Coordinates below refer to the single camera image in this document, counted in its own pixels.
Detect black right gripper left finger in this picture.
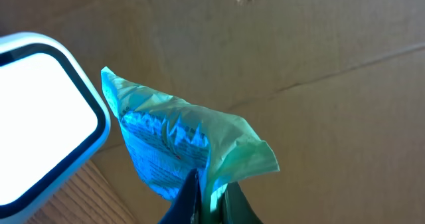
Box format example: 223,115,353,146
159,169,201,224

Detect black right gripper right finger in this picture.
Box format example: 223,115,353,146
220,182,263,224

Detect teal tissue packet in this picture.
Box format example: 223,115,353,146
101,67,280,217

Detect white barcode scanner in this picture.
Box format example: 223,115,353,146
1,32,111,223

